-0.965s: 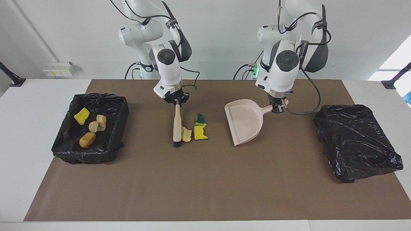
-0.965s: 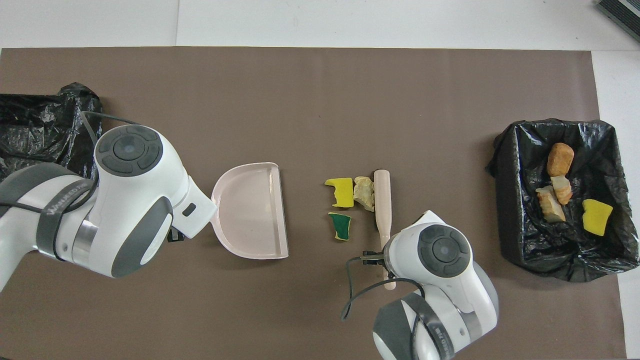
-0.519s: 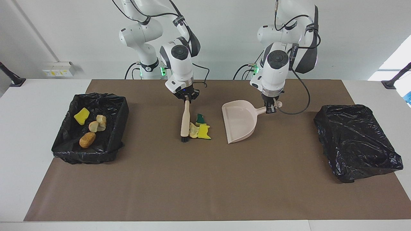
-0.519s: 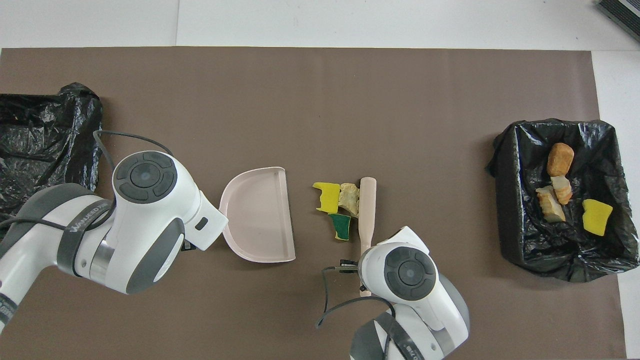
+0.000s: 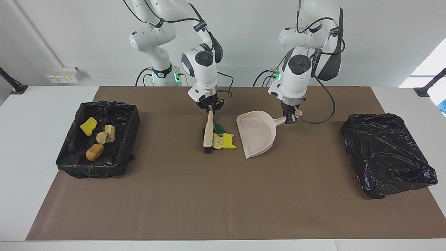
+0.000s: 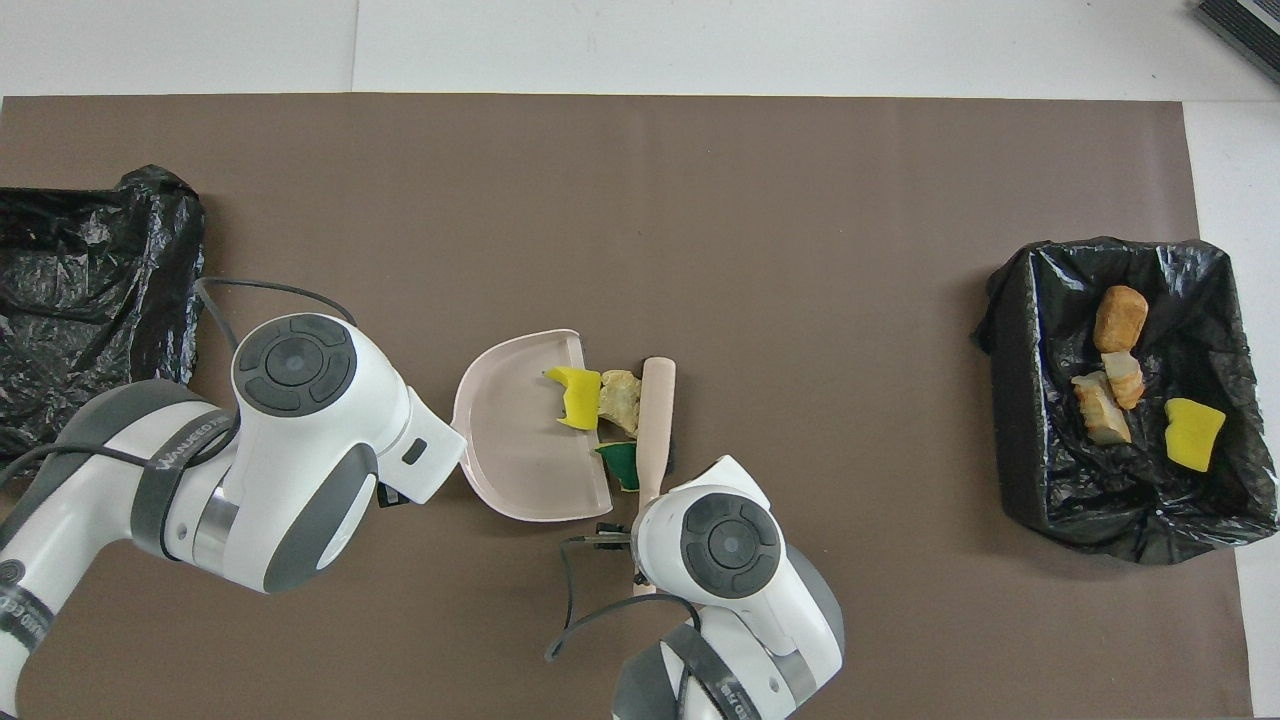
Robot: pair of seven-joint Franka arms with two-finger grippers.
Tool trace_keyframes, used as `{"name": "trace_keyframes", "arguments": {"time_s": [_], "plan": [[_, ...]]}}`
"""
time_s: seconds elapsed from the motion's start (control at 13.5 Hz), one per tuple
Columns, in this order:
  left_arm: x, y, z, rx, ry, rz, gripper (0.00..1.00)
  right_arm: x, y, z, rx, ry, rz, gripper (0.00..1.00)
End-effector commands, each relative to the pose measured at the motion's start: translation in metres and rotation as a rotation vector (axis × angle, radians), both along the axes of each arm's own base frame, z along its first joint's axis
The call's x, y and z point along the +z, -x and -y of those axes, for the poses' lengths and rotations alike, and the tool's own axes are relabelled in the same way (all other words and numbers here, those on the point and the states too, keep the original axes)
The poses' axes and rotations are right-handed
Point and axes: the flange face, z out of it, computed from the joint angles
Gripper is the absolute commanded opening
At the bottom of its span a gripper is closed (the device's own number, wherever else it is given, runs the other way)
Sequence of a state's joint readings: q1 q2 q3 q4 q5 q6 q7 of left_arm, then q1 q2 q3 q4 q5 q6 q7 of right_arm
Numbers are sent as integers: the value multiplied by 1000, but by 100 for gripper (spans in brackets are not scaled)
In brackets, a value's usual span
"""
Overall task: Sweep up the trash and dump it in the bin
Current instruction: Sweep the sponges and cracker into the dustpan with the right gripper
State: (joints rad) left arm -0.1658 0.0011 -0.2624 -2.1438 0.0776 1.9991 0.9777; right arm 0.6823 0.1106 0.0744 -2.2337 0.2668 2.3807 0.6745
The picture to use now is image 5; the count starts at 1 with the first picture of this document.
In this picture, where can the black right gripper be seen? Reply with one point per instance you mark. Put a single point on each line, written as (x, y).
(210, 103)

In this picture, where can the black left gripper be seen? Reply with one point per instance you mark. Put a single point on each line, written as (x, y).
(288, 109)

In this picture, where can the green sponge piece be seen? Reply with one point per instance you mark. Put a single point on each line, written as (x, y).
(219, 129)

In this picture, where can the beige hand brush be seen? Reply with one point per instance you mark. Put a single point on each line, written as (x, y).
(208, 132)

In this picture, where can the yellowish beige foam chunk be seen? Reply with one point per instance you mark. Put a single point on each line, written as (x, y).
(218, 141)

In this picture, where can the notched yellow sponge piece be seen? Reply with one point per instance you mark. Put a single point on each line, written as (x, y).
(228, 141)

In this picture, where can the beige plastic dustpan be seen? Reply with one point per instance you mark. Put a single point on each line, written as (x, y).
(258, 136)

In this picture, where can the pale beige foam chunk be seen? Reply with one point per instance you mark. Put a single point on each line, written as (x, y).
(110, 130)
(101, 138)

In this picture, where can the brown bread roll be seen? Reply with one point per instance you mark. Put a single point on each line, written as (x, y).
(94, 152)

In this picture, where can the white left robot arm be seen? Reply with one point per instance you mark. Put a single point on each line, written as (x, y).
(296, 80)

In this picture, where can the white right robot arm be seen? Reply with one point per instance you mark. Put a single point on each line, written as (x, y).
(204, 73)

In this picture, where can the black bag lined bin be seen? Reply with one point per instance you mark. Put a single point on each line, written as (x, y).
(69, 160)
(386, 153)

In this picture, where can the brown table mat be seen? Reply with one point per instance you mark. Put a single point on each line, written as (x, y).
(174, 209)

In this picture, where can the blue object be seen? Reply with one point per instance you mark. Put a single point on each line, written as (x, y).
(443, 106)

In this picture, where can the black camera stand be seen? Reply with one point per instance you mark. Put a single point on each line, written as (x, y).
(17, 88)
(423, 91)

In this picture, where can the white wall socket box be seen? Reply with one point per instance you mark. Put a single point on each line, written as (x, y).
(62, 75)

